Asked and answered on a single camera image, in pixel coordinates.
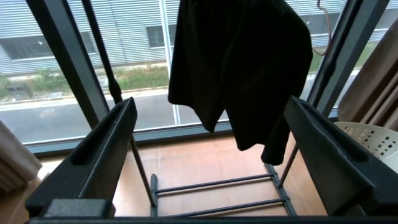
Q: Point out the beige curtain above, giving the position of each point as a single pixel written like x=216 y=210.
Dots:
x=15 y=161
x=373 y=87

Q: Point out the pink clothes hanger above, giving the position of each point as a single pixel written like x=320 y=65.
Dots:
x=328 y=25

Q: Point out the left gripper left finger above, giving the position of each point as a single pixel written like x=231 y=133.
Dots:
x=102 y=155

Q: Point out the black clothes rack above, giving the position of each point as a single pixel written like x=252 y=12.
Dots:
x=105 y=62

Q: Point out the white laundry basket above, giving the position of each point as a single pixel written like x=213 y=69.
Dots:
x=376 y=140

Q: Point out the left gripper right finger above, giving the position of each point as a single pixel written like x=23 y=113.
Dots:
x=335 y=174

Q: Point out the black shorts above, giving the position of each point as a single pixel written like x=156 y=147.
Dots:
x=242 y=62

